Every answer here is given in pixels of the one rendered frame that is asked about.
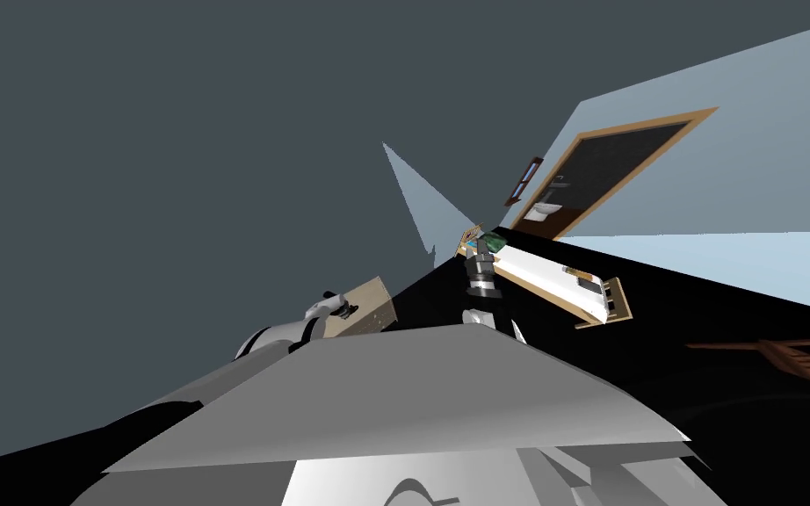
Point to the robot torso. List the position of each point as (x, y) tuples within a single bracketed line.
[(405, 393)]

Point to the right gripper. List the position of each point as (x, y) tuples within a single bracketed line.
[(480, 266)]

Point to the brown framed wall picture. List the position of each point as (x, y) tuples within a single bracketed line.
[(523, 181)]

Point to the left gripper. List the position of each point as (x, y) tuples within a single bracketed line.
[(349, 310)]

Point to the white sink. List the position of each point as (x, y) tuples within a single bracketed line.
[(543, 210)]

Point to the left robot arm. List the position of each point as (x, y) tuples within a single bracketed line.
[(275, 339)]

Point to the white bed with wooden frame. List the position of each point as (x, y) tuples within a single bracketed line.
[(545, 277)]

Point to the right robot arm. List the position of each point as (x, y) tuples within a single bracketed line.
[(491, 320)]

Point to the brown wooden furniture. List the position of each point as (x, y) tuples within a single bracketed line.
[(809, 358)]

